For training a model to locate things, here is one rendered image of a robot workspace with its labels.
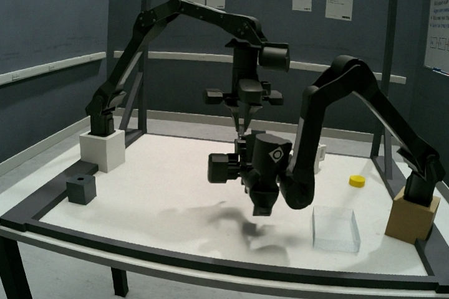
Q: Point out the grey metal peg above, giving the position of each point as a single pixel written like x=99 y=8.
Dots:
x=241 y=130

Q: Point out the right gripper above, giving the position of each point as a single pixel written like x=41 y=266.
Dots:
x=212 y=96

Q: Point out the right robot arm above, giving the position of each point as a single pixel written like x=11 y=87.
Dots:
x=149 y=24

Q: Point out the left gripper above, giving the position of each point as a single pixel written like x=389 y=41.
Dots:
x=223 y=167

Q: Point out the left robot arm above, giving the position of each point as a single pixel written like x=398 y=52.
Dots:
x=269 y=154

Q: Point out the yellow short cylinder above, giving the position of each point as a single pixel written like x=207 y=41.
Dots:
x=357 y=181

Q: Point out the grey cup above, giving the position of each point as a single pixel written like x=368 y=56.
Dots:
x=318 y=157

